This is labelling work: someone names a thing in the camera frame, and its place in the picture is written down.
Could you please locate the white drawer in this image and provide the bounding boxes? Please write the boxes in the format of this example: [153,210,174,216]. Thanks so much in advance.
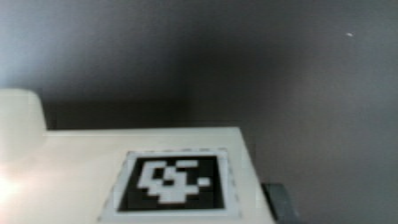
[0,89,275,224]

